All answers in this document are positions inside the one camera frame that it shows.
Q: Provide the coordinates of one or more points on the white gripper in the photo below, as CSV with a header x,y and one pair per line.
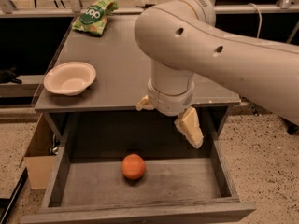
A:
x,y
169,103

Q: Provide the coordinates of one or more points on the orange round can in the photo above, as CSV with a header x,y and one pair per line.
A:
x,y
133,167

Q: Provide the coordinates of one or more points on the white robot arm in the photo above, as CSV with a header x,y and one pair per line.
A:
x,y
181,39

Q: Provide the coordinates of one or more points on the open grey top drawer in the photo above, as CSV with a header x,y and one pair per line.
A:
x,y
171,191

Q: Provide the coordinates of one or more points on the grey wooden cabinet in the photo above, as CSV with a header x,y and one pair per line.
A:
x,y
102,121

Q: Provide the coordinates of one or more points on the white paper bowl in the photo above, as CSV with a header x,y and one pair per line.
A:
x,y
70,78

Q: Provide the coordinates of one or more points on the green chip bag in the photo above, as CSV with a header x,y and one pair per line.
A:
x,y
94,19

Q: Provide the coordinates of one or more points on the cardboard box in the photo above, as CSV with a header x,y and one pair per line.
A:
x,y
37,158

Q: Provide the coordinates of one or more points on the black object at left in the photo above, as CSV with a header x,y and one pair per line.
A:
x,y
9,75

